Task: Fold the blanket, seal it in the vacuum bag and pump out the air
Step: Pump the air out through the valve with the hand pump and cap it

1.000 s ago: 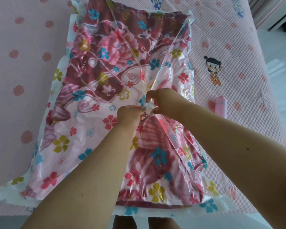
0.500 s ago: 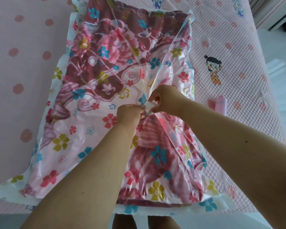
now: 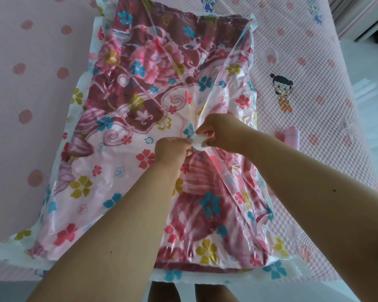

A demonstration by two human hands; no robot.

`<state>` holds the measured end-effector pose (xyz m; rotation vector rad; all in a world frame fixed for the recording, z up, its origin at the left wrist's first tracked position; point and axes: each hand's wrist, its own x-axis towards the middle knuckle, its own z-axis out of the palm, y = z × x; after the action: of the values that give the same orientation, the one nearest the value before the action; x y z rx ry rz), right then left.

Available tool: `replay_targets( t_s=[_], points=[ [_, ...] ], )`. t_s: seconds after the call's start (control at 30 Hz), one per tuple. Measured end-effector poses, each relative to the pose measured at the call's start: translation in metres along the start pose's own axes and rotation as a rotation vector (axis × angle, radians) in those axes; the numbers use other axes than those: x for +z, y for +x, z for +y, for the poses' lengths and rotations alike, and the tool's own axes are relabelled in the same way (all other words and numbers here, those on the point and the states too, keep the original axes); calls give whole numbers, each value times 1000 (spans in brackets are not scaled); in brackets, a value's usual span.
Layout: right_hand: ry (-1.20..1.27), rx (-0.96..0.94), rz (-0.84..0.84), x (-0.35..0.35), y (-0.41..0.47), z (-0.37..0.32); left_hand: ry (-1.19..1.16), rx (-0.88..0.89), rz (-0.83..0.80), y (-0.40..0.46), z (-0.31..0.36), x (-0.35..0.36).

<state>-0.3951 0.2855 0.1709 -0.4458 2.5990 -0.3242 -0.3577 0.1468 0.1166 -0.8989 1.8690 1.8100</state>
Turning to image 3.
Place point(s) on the person's right hand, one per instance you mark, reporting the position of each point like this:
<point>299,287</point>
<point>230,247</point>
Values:
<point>226,132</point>

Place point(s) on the person's left hand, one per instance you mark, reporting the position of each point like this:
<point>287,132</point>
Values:
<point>173,150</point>

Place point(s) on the white round valve cap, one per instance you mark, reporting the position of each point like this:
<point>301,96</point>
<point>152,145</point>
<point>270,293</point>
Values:
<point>200,144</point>

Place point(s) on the lilac hand pump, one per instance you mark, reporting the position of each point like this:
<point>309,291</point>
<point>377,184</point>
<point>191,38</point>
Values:
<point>291,137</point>

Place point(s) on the red floral blanket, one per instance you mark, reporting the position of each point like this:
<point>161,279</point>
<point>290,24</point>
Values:
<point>145,91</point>

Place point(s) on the flower-print plastic storage bag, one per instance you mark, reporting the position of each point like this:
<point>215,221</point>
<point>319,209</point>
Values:
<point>82,84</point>

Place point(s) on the person's right forearm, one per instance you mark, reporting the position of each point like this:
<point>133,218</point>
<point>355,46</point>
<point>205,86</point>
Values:
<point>318,201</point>

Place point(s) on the person's left forearm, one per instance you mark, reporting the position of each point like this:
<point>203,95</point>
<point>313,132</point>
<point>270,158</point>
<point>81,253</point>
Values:
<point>113,239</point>

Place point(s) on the person's left leg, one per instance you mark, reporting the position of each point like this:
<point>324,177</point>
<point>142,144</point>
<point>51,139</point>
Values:
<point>163,292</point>

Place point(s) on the person's leg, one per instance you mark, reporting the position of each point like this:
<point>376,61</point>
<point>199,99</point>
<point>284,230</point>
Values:
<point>214,294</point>
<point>163,292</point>

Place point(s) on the person's right leg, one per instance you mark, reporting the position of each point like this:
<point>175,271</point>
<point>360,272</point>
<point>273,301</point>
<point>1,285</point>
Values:
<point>214,294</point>

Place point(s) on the pink cartoon bed sheet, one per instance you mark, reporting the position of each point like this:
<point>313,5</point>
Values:
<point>34,91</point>

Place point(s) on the white pink curtain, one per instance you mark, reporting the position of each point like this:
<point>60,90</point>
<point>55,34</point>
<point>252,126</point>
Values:
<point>352,12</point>

